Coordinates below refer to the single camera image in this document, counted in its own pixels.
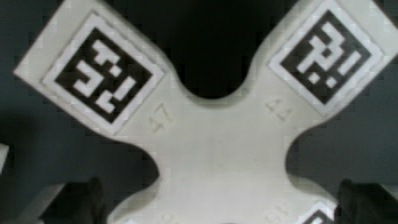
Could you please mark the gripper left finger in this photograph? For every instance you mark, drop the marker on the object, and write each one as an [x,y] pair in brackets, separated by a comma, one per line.
[69,204]

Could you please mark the white cross-shaped table base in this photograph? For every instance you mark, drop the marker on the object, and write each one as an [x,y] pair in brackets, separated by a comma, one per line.
[218,140]

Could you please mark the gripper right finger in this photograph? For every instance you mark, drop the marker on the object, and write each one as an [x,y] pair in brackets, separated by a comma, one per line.
[367,203]

